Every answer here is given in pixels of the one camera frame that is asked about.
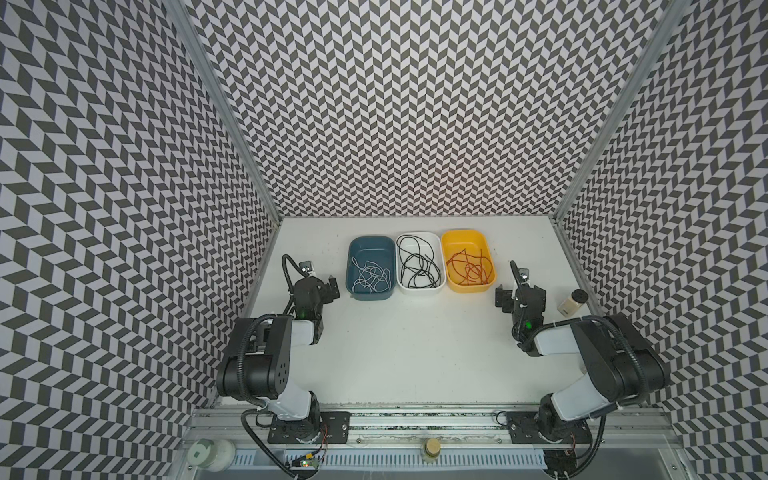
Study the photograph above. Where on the brass knob on rail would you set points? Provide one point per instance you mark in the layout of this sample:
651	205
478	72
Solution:
431	450

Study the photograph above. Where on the white tape roll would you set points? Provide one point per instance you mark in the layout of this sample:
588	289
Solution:
211	455

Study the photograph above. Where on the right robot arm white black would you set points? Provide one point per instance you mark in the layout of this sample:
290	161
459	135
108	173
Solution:
622	368

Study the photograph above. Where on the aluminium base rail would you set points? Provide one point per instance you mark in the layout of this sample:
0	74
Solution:
485	425

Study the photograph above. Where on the yellow plastic bin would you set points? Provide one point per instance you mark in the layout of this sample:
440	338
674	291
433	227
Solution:
469	266

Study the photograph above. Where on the small jar right black lid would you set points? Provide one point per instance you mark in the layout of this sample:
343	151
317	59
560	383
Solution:
571	304

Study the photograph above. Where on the dark teal plastic bin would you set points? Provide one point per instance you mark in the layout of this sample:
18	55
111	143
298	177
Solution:
371	268

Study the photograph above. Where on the white plastic bin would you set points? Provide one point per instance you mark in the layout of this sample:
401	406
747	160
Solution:
419	263

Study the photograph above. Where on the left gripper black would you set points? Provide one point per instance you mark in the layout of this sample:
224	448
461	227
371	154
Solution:
325	291

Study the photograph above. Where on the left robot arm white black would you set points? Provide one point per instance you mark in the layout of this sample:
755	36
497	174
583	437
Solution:
255	367

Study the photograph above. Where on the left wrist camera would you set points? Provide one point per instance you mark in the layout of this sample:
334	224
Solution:
307	268

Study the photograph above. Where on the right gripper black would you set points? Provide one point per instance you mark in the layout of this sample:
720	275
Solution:
513	299

